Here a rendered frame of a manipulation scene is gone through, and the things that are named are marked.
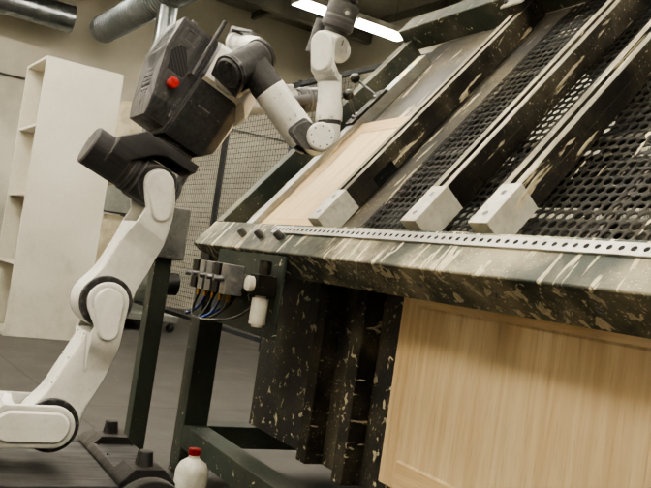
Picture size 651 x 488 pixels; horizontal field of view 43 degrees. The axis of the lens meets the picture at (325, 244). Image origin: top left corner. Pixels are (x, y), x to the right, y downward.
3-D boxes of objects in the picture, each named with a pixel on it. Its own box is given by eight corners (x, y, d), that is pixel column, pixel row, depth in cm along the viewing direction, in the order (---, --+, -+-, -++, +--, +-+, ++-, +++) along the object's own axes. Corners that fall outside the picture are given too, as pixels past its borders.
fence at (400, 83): (252, 232, 281) (244, 224, 280) (423, 65, 313) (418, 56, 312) (258, 232, 277) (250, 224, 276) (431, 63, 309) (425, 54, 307)
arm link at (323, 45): (330, 28, 220) (330, 78, 219) (346, 36, 228) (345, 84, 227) (309, 31, 223) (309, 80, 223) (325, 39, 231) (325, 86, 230)
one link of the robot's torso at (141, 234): (72, 318, 215) (143, 158, 223) (58, 311, 231) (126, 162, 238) (124, 338, 222) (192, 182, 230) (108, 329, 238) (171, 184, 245)
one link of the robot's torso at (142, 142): (81, 160, 217) (116, 106, 221) (72, 163, 228) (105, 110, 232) (169, 216, 229) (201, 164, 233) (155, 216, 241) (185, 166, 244)
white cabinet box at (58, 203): (-14, 324, 641) (27, 66, 648) (61, 330, 672) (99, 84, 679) (3, 335, 590) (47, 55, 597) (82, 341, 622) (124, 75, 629)
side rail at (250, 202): (234, 242, 305) (215, 220, 301) (418, 64, 342) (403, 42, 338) (240, 243, 300) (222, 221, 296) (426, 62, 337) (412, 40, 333)
